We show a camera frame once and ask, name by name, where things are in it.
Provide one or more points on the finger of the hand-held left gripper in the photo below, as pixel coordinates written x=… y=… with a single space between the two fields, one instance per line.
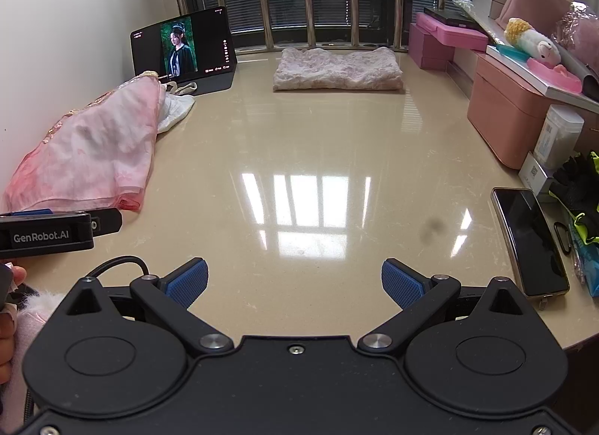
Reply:
x=106 y=222

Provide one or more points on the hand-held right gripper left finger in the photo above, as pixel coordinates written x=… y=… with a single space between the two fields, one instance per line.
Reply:
x=192 y=283

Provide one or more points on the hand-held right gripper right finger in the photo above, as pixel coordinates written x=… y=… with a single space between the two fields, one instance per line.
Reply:
x=400 y=283

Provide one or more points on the pink tie-dye garment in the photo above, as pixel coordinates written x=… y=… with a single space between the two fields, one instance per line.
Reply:
x=93 y=149

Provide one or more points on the cream white garment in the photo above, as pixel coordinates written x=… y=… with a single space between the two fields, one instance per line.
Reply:
x=178 y=107

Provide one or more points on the person's left hand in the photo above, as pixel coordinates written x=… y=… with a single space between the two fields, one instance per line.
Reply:
x=7 y=346

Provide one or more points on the smartphone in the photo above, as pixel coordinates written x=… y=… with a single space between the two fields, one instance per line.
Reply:
x=531 y=238

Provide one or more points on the small white box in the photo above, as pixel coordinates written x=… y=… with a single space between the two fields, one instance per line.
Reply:
x=536 y=173

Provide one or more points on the blue packet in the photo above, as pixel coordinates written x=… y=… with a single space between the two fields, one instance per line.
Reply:
x=588 y=271

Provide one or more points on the tablet in black folio stand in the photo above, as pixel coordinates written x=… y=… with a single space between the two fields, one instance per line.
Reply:
x=182 y=49

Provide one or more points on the black and neon glove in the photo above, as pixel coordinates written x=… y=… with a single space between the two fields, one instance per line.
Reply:
x=578 y=187

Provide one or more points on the pink storage case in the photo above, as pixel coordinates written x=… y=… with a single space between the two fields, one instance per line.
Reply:
x=505 y=107

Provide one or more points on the cotton swab container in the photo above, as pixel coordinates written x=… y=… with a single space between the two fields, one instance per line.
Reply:
x=559 y=135

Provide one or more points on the folded pale pink lace cloth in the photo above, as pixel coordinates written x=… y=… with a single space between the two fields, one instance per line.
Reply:
x=337 y=70

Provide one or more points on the tall pink box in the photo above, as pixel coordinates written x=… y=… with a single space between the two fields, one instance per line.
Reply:
x=428 y=51

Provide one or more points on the white flat box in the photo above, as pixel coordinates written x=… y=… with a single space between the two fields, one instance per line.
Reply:
x=557 y=86

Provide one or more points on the teal plastic item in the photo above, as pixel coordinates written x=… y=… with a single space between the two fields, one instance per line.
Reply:
x=512 y=53

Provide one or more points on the pink plastic toy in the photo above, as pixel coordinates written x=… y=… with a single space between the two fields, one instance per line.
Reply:
x=557 y=74

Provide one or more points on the flat black box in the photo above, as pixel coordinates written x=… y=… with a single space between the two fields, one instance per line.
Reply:
x=449 y=16

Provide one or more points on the white and yellow plush toy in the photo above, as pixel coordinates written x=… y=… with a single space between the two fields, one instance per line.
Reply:
x=533 y=39

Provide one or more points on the metal window guard bars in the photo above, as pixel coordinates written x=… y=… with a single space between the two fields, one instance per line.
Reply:
x=309 y=0

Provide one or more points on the clear plastic bag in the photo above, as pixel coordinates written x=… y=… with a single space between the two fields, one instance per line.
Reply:
x=580 y=32

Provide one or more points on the pink zip pouch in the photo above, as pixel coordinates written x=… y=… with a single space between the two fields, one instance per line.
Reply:
x=538 y=4

